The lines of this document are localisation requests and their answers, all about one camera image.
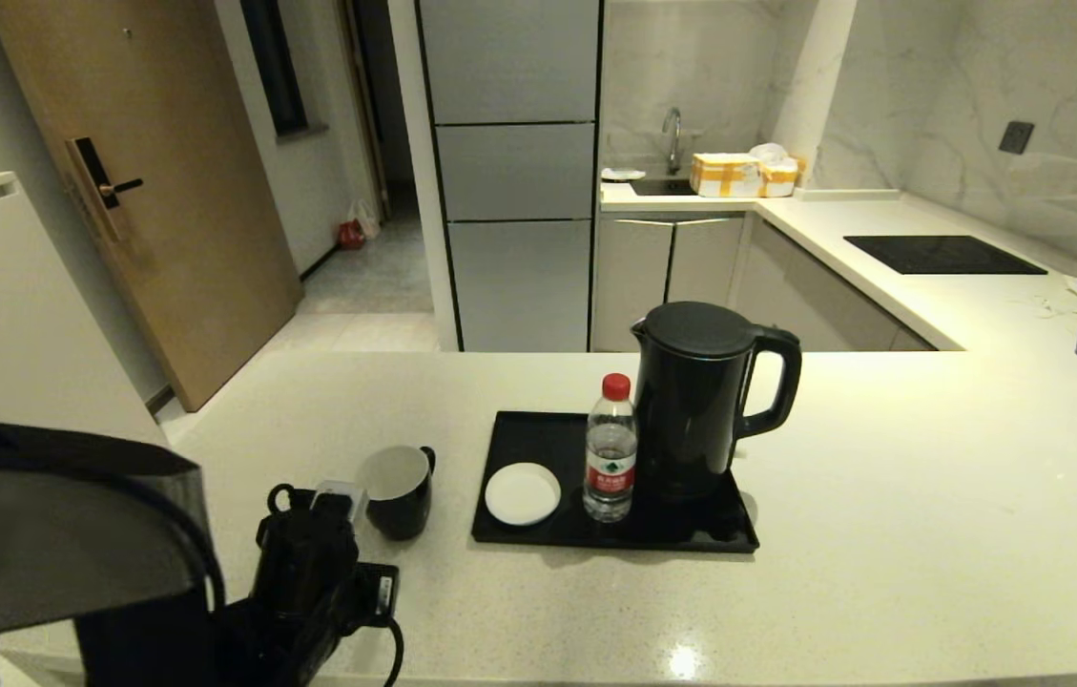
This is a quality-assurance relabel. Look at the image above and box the black cup white inside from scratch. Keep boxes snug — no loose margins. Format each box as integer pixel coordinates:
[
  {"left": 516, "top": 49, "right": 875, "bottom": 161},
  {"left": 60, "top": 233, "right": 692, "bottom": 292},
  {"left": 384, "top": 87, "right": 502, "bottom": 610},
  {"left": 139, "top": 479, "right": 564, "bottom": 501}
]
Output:
[{"left": 357, "top": 445, "right": 438, "bottom": 541}]

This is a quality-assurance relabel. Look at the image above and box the black door lock handle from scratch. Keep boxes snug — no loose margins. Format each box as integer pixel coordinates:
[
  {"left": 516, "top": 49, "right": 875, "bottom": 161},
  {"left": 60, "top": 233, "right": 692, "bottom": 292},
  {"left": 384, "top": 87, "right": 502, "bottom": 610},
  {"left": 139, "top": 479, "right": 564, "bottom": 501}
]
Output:
[{"left": 67, "top": 136, "right": 146, "bottom": 241}]

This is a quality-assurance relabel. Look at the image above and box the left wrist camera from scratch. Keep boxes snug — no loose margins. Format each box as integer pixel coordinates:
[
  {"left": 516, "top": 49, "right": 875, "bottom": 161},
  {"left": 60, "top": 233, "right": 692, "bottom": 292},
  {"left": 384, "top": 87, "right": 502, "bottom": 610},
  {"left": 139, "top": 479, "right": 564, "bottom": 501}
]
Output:
[{"left": 311, "top": 480, "right": 367, "bottom": 524}]

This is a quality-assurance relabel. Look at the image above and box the beige counter cabinet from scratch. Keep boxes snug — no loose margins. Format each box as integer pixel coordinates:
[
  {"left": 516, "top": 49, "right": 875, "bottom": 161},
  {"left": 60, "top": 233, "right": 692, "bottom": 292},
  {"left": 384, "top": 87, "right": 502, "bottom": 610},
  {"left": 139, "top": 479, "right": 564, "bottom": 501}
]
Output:
[{"left": 729, "top": 218, "right": 938, "bottom": 354}]

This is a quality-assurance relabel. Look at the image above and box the water bottle red label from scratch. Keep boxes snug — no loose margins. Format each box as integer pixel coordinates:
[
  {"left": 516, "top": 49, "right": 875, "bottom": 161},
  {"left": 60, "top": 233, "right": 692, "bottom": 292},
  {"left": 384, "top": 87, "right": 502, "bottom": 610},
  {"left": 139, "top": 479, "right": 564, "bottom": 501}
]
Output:
[{"left": 583, "top": 373, "right": 639, "bottom": 523}]

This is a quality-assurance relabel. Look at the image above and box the chrome faucet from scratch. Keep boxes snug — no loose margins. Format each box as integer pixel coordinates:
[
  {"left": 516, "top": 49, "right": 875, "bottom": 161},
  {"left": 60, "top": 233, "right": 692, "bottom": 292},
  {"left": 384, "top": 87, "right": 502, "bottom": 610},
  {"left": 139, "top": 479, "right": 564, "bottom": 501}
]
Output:
[{"left": 661, "top": 106, "right": 685, "bottom": 177}]

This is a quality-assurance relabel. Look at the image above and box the black electric kettle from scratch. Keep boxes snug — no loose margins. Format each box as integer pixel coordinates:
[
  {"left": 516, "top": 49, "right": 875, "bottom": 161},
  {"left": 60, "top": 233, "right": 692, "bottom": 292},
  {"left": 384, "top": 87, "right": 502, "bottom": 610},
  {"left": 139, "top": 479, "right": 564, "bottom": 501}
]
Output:
[{"left": 630, "top": 302, "right": 803, "bottom": 502}]

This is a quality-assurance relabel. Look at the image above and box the grey refrigerator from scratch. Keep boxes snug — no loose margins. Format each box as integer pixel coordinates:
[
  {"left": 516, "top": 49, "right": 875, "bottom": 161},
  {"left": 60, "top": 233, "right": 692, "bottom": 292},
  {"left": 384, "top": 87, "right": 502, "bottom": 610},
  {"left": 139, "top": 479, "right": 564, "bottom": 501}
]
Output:
[{"left": 417, "top": 0, "right": 607, "bottom": 354}]

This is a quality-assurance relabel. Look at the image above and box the beige sink cabinet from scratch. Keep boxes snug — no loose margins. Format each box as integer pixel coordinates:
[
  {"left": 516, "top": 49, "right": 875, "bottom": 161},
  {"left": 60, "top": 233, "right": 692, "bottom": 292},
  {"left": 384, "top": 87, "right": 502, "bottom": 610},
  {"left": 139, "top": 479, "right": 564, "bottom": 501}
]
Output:
[{"left": 592, "top": 212, "right": 751, "bottom": 354}]

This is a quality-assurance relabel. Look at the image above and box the white tall cabinet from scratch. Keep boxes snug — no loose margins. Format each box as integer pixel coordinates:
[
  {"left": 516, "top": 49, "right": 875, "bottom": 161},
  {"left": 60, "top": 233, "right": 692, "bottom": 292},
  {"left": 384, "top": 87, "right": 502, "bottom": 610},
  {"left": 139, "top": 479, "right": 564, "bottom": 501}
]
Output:
[{"left": 0, "top": 172, "right": 167, "bottom": 448}]

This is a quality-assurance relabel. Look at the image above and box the dark window pane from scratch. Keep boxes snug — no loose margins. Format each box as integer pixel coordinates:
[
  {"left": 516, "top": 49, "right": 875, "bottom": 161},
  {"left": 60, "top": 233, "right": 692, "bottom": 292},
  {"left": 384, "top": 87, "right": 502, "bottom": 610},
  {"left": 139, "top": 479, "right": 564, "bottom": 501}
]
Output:
[{"left": 240, "top": 0, "right": 312, "bottom": 140}]

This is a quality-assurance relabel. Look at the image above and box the small parcel yellow tape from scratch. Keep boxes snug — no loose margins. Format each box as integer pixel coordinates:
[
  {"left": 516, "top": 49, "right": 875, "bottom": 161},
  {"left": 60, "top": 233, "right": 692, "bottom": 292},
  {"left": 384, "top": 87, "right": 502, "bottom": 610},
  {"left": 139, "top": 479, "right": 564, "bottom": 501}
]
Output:
[{"left": 751, "top": 142, "right": 805, "bottom": 198}]

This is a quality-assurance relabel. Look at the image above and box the cardboard box yellow tape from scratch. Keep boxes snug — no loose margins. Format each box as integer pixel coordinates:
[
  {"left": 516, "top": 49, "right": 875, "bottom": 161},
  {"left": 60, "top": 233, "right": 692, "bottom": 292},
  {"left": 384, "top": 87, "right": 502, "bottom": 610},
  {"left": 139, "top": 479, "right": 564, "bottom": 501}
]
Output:
[{"left": 690, "top": 153, "right": 763, "bottom": 198}]

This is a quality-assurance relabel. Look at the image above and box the black induction cooktop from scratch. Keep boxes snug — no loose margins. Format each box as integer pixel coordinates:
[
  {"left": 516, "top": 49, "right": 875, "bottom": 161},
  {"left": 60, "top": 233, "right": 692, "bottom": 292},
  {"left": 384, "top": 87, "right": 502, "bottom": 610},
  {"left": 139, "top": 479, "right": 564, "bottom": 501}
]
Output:
[{"left": 845, "top": 235, "right": 1050, "bottom": 277}]

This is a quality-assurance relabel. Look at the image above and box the black rectangular tray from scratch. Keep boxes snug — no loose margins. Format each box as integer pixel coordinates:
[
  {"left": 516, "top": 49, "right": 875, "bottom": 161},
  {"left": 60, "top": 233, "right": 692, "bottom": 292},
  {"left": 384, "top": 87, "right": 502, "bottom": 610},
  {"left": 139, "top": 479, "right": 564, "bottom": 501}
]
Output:
[{"left": 471, "top": 411, "right": 760, "bottom": 554}]

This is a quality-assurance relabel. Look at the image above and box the wooden door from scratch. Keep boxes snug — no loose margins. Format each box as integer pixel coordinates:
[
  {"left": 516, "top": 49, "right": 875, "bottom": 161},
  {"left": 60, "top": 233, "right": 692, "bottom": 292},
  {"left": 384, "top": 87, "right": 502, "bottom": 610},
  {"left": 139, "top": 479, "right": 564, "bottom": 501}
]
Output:
[{"left": 0, "top": 0, "right": 303, "bottom": 412}]

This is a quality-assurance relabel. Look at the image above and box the white round saucer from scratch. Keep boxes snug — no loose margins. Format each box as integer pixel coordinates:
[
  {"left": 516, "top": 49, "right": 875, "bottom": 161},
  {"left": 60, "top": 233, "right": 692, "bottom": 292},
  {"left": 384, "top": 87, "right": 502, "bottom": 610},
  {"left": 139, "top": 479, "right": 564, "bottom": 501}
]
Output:
[{"left": 485, "top": 462, "right": 562, "bottom": 527}]

